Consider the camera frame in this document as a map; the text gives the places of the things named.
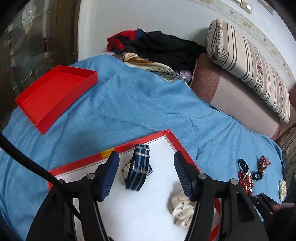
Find white dotted scrunchie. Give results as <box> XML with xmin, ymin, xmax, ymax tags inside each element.
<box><xmin>278</xmin><ymin>180</ymin><xmax>287</xmax><ymax>202</ymax></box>

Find red dotted scrunchie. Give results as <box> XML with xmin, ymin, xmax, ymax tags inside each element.
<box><xmin>238</xmin><ymin>171</ymin><xmax>254</xmax><ymax>195</ymax></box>

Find red plaid scrunchie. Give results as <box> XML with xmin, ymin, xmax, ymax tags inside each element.
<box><xmin>258</xmin><ymin>155</ymin><xmax>271</xmax><ymax>176</ymax></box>

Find black scalloped hair tie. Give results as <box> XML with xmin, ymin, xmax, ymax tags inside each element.
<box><xmin>237</xmin><ymin>158</ymin><xmax>249</xmax><ymax>173</ymax></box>

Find cream dotted scrunchie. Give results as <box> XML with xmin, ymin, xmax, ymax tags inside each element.
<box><xmin>171</xmin><ymin>191</ymin><xmax>196</xmax><ymax>228</ymax></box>

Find blue striped watch strap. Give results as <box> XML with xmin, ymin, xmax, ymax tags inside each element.
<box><xmin>121</xmin><ymin>143</ymin><xmax>153</xmax><ymax>192</ymax></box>

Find red framed white tray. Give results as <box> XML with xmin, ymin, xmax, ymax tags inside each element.
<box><xmin>47</xmin><ymin>129</ymin><xmax>221</xmax><ymax>241</ymax></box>

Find red box lid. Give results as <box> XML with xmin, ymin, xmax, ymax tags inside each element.
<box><xmin>15</xmin><ymin>65</ymin><xmax>98</xmax><ymax>134</ymax></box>

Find pink bolster cushion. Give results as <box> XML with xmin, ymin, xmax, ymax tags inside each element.
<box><xmin>190</xmin><ymin>53</ymin><xmax>282</xmax><ymax>141</ymax></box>

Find blue bed blanket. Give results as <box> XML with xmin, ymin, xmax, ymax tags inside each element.
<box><xmin>1</xmin><ymin>55</ymin><xmax>283</xmax><ymax>240</ymax></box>

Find beige patterned scarf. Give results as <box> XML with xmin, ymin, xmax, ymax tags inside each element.
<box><xmin>118</xmin><ymin>53</ymin><xmax>192</xmax><ymax>84</ymax></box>

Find striped floral pillow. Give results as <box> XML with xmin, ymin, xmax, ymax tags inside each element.
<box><xmin>206</xmin><ymin>19</ymin><xmax>290</xmax><ymax>123</ymax></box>

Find black red clothes pile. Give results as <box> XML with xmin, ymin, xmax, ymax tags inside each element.
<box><xmin>106</xmin><ymin>29</ymin><xmax>206</xmax><ymax>72</ymax></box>

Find black cable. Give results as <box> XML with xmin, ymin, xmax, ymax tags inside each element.
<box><xmin>0</xmin><ymin>133</ymin><xmax>82</xmax><ymax>218</ymax></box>

